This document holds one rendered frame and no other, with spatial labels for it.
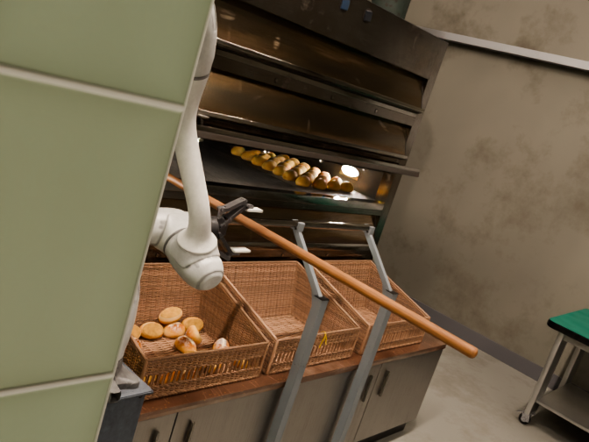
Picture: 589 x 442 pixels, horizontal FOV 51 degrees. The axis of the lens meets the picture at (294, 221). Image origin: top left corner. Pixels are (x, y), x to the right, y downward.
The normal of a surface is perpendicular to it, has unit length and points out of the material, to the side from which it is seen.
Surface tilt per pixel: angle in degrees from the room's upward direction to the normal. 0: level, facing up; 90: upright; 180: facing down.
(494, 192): 90
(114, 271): 90
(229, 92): 70
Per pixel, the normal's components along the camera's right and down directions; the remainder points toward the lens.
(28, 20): 0.69, 0.36
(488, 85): -0.64, -0.03
